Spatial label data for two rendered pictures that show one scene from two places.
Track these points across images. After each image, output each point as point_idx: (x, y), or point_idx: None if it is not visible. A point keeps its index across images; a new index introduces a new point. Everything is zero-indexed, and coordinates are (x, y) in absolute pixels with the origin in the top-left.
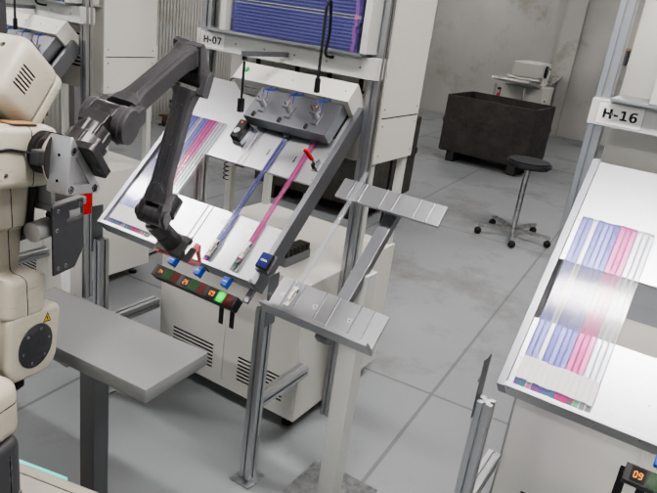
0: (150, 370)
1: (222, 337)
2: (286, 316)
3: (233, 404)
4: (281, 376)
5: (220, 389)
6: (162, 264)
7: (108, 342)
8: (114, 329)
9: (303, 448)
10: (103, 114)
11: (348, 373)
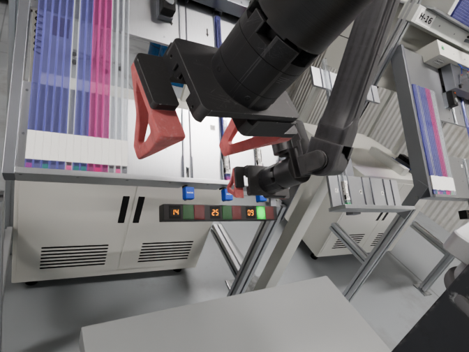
0: (359, 336)
1: (122, 235)
2: (359, 209)
3: (128, 281)
4: (225, 244)
5: (101, 276)
6: (15, 186)
7: (293, 344)
8: (259, 320)
9: (209, 279)
10: None
11: (308, 221)
